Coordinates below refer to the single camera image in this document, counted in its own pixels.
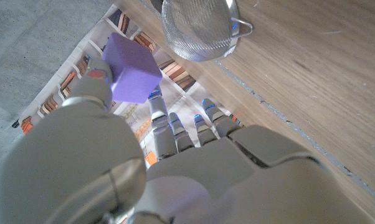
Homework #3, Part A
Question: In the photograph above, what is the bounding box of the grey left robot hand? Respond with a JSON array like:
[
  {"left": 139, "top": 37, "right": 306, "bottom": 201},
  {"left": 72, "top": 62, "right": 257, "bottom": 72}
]
[{"left": 0, "top": 58, "right": 375, "bottom": 224}]

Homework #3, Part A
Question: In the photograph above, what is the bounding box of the purple magnetic cube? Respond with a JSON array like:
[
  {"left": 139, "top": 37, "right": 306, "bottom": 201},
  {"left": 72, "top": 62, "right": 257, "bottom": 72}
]
[{"left": 100, "top": 32, "right": 163, "bottom": 105}]

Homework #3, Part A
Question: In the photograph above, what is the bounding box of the metal sieve black handle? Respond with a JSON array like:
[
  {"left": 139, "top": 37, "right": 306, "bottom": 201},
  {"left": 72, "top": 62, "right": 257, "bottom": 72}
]
[{"left": 150, "top": 0, "right": 254, "bottom": 62}]

